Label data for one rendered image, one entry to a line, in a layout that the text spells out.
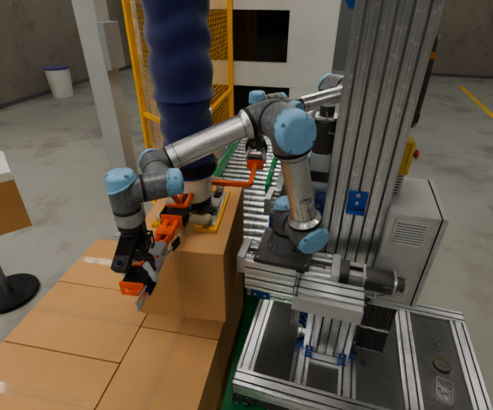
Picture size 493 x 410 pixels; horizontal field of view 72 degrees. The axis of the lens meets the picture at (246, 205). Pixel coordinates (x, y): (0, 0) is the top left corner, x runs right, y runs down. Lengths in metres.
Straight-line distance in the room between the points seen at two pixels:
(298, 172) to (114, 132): 2.09
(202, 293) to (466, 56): 10.81
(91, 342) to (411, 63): 1.74
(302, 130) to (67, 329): 1.49
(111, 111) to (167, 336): 1.77
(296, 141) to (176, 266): 0.76
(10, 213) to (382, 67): 2.25
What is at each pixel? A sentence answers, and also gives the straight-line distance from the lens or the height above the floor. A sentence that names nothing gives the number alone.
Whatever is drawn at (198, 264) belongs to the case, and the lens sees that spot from 1.40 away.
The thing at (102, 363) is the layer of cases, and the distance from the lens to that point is 1.77.
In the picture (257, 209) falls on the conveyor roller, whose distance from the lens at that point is 2.57.
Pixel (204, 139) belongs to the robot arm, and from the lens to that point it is 1.02.
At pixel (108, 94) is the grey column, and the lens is 2.82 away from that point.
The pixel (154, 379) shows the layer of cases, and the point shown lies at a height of 0.54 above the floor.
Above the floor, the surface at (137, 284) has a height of 1.22.
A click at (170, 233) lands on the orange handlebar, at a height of 1.21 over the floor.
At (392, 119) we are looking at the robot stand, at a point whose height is 1.57.
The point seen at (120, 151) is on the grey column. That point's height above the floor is 0.84.
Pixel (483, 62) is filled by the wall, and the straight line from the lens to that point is 11.79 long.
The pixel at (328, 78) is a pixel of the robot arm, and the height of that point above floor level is 1.57.
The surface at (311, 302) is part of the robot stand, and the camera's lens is 1.36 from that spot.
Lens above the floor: 1.93
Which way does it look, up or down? 32 degrees down
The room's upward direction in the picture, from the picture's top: straight up
